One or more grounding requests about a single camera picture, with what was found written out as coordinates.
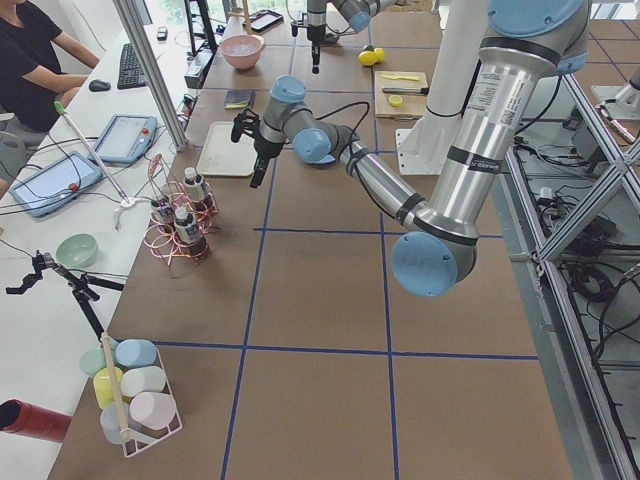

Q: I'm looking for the light blue cup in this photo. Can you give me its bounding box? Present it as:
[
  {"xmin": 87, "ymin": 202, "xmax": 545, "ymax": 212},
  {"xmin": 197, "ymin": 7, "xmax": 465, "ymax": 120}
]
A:
[{"xmin": 115, "ymin": 339, "xmax": 157, "ymax": 368}]

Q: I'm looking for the lemon half slice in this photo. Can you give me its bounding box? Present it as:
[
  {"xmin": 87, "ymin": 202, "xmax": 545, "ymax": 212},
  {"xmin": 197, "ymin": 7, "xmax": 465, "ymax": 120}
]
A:
[{"xmin": 388, "ymin": 94, "xmax": 404, "ymax": 108}]

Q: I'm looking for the copper bar spoon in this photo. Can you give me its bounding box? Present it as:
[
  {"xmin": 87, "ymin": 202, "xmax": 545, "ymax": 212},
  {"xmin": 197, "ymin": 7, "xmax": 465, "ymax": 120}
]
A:
[{"xmin": 147, "ymin": 153, "xmax": 163, "ymax": 199}]

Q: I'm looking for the pale green bowl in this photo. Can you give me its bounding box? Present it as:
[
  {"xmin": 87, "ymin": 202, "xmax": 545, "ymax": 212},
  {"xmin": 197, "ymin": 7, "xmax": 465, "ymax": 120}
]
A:
[{"xmin": 55, "ymin": 233, "xmax": 99, "ymax": 268}]

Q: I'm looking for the wooden cutting board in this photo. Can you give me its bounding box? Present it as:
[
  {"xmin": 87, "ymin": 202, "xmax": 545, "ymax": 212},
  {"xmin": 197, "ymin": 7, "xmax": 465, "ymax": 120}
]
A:
[{"xmin": 374, "ymin": 71, "xmax": 429, "ymax": 119}]

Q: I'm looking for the white wire cup rack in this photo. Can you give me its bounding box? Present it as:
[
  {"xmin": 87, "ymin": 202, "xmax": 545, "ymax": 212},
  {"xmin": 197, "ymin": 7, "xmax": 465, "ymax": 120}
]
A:
[{"xmin": 93, "ymin": 333, "xmax": 183, "ymax": 458}]

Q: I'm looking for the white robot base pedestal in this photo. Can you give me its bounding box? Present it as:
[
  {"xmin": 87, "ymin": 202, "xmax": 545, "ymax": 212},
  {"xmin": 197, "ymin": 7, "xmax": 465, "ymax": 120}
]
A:
[{"xmin": 396, "ymin": 0, "xmax": 488, "ymax": 175}]

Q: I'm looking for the steel muddler rod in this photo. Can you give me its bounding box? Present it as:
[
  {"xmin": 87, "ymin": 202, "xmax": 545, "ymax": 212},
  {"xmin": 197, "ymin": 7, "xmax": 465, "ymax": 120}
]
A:
[{"xmin": 381, "ymin": 87, "xmax": 429, "ymax": 96}]

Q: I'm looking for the blue teach pendant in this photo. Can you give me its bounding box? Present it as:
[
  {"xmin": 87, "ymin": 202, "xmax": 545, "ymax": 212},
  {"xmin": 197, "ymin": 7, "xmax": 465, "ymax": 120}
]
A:
[{"xmin": 9, "ymin": 151, "xmax": 103, "ymax": 218}]

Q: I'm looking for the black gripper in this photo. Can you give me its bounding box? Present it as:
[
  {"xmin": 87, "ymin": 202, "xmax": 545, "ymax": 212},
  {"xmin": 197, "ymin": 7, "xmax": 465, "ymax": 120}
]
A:
[
  {"xmin": 230, "ymin": 110, "xmax": 285, "ymax": 189},
  {"xmin": 291, "ymin": 12, "xmax": 340, "ymax": 74}
]

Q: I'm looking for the yellow plastic knife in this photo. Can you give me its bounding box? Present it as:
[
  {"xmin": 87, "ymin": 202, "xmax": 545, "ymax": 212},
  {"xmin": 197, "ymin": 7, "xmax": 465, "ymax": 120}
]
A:
[{"xmin": 380, "ymin": 74, "xmax": 421, "ymax": 81}]

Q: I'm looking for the pink bowl of ice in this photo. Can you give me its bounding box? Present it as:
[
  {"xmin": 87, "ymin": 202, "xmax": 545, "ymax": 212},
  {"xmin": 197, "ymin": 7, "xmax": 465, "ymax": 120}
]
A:
[{"xmin": 220, "ymin": 35, "xmax": 265, "ymax": 70}]

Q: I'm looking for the black keyboard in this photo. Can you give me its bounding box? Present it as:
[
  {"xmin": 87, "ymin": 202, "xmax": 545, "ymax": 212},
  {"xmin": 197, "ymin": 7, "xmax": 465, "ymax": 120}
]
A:
[{"xmin": 117, "ymin": 43, "xmax": 147, "ymax": 90}]

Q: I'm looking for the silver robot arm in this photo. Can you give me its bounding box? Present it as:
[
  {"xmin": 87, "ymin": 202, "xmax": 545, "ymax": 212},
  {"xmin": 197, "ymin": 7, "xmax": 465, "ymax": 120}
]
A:
[
  {"xmin": 291, "ymin": 0, "xmax": 395, "ymax": 74},
  {"xmin": 231, "ymin": 1, "xmax": 591, "ymax": 297}
]

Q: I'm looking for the pale green cup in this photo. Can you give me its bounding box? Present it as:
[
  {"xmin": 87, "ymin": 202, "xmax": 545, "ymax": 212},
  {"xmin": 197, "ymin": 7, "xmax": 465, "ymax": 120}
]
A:
[{"xmin": 79, "ymin": 348, "xmax": 106, "ymax": 378}]

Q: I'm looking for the yellow lemon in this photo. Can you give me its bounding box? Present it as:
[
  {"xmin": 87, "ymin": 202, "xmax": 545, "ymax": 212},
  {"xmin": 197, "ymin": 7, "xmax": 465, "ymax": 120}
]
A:
[
  {"xmin": 373, "ymin": 47, "xmax": 385, "ymax": 63},
  {"xmin": 358, "ymin": 50, "xmax": 380, "ymax": 67}
]

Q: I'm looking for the black camera tripod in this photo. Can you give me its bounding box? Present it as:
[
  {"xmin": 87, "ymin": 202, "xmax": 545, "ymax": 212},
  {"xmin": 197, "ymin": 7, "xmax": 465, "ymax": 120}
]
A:
[{"xmin": 5, "ymin": 251, "xmax": 124, "ymax": 340}]

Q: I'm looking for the red cylinder flask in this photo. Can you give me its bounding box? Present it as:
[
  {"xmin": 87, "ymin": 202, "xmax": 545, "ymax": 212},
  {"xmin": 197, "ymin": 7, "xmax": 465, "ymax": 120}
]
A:
[{"xmin": 1, "ymin": 399, "xmax": 72, "ymax": 443}]

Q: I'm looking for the cream bear tray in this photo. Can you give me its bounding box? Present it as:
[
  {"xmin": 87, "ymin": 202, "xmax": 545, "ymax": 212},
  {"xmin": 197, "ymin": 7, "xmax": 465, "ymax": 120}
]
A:
[{"xmin": 196, "ymin": 121, "xmax": 257, "ymax": 177}]

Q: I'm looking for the black computer mouse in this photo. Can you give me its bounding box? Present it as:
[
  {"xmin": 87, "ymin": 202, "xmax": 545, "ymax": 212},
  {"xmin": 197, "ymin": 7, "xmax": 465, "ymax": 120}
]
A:
[{"xmin": 88, "ymin": 79, "xmax": 111, "ymax": 93}]

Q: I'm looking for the seated person black shirt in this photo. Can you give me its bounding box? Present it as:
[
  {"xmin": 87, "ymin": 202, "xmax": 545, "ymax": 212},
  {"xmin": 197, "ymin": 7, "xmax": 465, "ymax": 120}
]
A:
[{"xmin": 1, "ymin": 1, "xmax": 99, "ymax": 133}]

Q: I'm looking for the dark drink bottle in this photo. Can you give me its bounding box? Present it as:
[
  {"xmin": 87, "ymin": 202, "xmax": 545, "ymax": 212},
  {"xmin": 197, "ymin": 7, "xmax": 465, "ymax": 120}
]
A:
[
  {"xmin": 151, "ymin": 196, "xmax": 175, "ymax": 234},
  {"xmin": 174, "ymin": 207, "xmax": 210, "ymax": 261},
  {"xmin": 184, "ymin": 167, "xmax": 213, "ymax": 211}
]

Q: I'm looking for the grey folded cloth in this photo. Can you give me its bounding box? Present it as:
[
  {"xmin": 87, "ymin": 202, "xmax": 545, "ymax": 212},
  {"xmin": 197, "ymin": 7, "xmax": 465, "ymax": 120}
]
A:
[{"xmin": 223, "ymin": 89, "xmax": 255, "ymax": 110}]

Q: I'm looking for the copper wire bottle rack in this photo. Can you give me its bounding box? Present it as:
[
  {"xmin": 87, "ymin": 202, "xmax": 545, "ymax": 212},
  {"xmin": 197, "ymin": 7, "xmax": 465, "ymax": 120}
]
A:
[{"xmin": 143, "ymin": 154, "xmax": 219, "ymax": 266}]

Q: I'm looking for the yellow cup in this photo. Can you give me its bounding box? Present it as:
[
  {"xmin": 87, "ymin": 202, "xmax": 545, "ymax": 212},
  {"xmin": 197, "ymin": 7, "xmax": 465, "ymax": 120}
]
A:
[{"xmin": 93, "ymin": 367, "xmax": 115, "ymax": 410}]

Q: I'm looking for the white cup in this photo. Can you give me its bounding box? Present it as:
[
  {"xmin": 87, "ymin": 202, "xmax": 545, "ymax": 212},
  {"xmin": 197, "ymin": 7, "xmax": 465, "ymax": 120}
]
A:
[{"xmin": 120, "ymin": 365, "xmax": 166, "ymax": 398}]

